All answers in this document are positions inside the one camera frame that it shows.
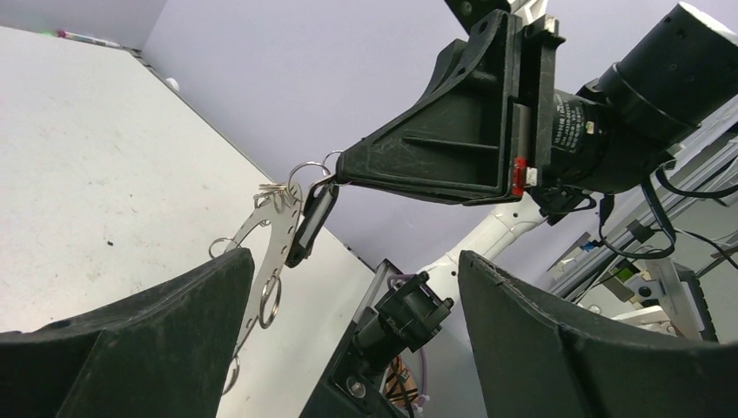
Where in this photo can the key with black tag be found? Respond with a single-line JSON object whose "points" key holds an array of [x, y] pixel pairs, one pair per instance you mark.
{"points": [[319, 202]]}

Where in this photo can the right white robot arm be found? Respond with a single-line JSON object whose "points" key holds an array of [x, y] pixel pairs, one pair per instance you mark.
{"points": [[615, 133]]}

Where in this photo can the metal keyring disc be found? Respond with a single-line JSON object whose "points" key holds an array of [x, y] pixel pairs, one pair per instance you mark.
{"points": [[279, 207]]}

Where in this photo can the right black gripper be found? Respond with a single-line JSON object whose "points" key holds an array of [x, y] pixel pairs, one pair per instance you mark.
{"points": [[454, 145]]}

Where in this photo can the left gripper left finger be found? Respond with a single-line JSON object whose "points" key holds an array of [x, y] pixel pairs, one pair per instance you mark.
{"points": [[162, 352]]}

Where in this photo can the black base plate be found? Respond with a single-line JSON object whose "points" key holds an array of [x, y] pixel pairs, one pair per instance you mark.
{"points": [[351, 384]]}

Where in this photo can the marker pen on rail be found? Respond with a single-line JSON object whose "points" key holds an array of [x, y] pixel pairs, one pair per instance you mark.
{"points": [[87, 39]]}

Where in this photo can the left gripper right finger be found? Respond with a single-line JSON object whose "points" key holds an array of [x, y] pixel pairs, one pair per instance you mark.
{"points": [[538, 355]]}

